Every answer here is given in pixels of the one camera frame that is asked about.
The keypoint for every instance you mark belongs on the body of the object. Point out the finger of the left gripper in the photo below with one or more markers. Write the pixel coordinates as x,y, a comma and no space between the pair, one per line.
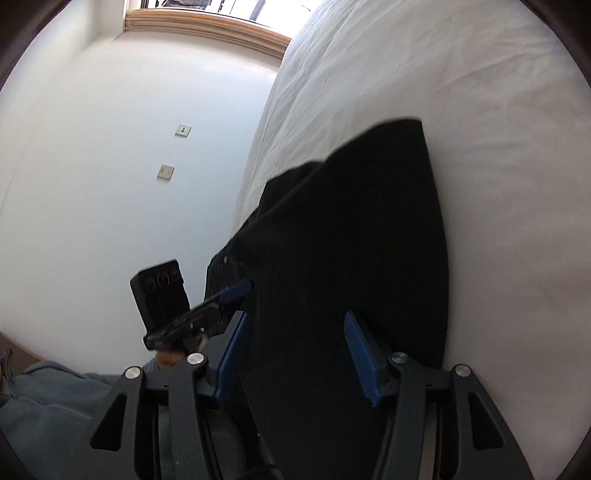
235,293

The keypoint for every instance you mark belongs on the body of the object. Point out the black camera box left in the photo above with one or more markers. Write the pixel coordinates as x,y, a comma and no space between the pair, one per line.
159,295

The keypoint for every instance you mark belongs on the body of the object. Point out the white bed sheet mattress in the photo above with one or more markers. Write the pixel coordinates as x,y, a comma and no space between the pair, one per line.
506,115

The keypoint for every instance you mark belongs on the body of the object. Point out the wall socket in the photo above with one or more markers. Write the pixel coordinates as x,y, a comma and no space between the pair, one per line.
165,172
182,130

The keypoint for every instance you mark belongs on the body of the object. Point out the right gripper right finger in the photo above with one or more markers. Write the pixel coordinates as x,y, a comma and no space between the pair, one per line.
439,424

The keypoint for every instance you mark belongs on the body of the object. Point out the wooden window sill frame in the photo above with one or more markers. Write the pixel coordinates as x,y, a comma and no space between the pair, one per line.
205,25

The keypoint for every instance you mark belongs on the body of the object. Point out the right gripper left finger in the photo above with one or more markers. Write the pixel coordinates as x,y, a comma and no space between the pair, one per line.
179,405

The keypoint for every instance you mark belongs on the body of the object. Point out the lower wall socket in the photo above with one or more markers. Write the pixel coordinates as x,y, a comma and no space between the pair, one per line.
165,172

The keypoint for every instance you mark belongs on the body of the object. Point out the person's left hand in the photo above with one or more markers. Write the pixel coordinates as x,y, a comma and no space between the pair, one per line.
166,358

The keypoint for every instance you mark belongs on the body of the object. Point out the grey-blue trousers leg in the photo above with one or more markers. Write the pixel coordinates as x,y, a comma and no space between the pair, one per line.
44,411

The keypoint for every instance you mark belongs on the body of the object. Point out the upper wall socket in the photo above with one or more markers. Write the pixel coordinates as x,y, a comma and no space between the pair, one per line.
182,130

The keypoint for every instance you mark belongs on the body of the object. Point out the black denim pants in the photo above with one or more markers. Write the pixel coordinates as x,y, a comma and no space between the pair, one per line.
359,233

